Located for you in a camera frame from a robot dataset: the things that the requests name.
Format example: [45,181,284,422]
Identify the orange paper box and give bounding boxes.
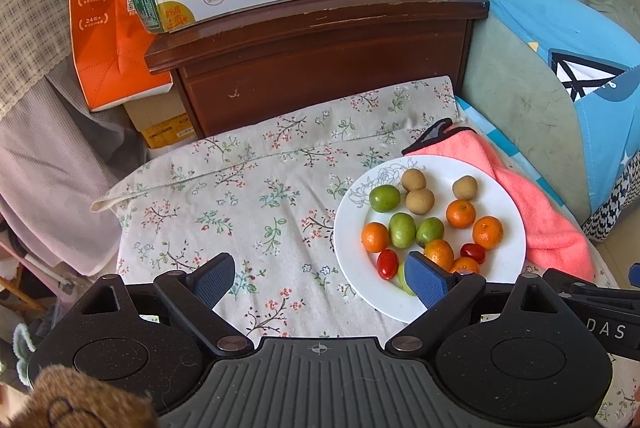
[69,0,173,113]

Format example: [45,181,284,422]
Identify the houndstooth cloth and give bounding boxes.
[580,168,640,243]

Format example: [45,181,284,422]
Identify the small brown kiwifruit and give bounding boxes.
[405,188,435,215]
[452,175,478,201]
[401,168,427,192]

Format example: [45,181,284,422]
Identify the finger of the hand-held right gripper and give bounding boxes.
[542,267,640,355]

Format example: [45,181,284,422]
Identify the brown cardboard box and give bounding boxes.
[122,88,197,150]

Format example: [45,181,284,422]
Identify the blue printed cushion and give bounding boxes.
[400,0,640,214]

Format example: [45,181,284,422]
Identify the white plate with grey flowers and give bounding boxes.
[332,154,527,324]

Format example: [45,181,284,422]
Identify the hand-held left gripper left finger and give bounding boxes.
[52,253,255,357]

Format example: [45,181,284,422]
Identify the brown plush fabric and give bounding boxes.
[10,364,161,428]

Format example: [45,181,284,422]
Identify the beige checked cloth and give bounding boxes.
[0,0,76,109]

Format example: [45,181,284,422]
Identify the dark wooden nightstand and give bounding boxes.
[144,0,490,140]

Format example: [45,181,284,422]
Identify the grey-green cushion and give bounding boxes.
[444,0,640,223]

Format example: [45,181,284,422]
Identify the mandarin orange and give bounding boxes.
[361,222,390,254]
[472,216,504,250]
[445,199,477,230]
[423,239,456,273]
[449,256,481,275]

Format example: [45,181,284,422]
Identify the pale waffle cloth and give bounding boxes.
[0,58,148,276]

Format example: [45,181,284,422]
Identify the pale metal rack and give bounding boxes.
[0,215,98,314]

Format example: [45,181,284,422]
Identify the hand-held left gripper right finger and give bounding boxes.
[386,251,596,356]

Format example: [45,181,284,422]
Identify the green fluffy fabric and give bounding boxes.
[12,322,41,384]

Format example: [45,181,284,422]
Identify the pink towel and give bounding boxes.
[402,118,596,284]

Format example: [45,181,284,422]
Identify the floral printed cloth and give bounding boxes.
[91,75,633,424]

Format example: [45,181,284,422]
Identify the red cherry tomato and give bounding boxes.
[459,243,487,264]
[376,249,399,281]

